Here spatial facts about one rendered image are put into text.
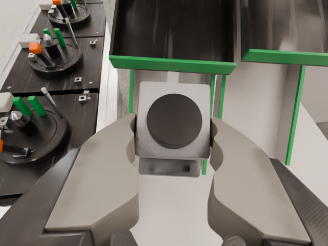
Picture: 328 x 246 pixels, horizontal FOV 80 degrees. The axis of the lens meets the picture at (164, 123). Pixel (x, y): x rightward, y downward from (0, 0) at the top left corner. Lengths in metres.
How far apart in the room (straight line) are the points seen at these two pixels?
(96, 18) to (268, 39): 0.66
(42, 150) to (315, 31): 0.47
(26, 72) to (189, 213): 0.55
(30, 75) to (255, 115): 0.56
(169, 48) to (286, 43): 0.14
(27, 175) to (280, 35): 0.46
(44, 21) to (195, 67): 0.72
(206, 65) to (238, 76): 0.19
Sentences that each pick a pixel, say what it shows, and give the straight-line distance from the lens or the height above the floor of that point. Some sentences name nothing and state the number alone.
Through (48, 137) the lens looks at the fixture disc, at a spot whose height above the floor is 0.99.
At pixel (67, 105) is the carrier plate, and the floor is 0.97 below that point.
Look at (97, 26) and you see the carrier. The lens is 0.80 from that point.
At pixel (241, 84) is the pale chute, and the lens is 0.40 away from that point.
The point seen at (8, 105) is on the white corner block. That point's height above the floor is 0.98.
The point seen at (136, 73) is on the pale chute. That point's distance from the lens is 0.35.
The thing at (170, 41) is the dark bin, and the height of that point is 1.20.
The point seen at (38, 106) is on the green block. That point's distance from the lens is 0.48.
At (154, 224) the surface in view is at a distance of 0.48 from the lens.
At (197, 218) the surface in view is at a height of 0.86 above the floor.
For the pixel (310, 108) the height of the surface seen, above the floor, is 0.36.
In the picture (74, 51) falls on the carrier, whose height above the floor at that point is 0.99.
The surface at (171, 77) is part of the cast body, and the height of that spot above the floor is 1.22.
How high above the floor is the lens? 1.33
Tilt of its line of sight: 54 degrees down
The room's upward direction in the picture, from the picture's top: 3 degrees clockwise
